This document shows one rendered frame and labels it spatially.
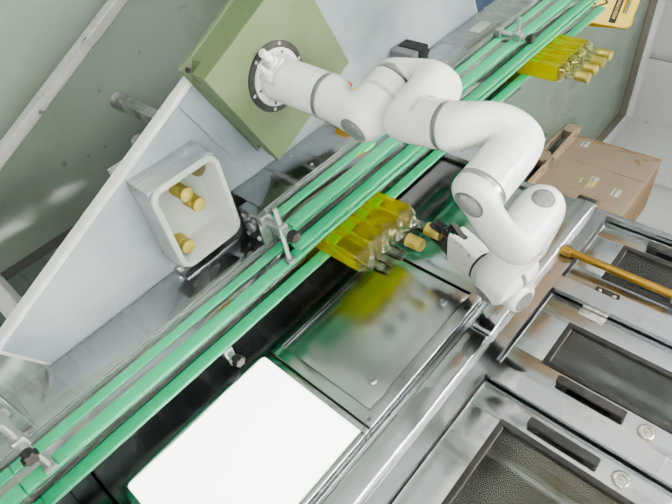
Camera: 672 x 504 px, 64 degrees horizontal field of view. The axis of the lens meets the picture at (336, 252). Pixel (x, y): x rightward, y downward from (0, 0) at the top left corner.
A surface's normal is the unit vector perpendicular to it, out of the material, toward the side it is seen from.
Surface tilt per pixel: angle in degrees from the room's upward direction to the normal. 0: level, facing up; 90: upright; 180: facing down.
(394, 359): 91
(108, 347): 90
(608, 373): 90
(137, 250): 0
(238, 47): 1
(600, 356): 90
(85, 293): 0
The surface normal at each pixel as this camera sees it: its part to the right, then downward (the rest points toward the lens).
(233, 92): 0.73, 0.43
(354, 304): -0.13, -0.69
